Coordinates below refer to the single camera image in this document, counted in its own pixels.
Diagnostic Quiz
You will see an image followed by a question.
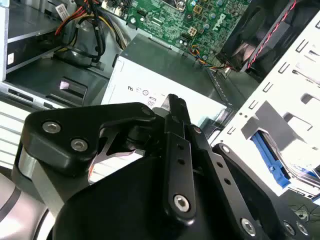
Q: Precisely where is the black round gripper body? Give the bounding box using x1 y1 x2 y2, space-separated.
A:
51 157 241 240

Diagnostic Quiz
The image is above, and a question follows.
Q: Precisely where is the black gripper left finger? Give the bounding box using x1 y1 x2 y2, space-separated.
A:
13 93 198 227

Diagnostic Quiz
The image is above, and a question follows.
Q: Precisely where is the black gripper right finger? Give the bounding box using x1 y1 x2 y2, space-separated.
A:
176 98 311 240

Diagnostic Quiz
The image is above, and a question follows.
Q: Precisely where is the hard disk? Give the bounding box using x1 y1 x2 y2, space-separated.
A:
251 129 320 200

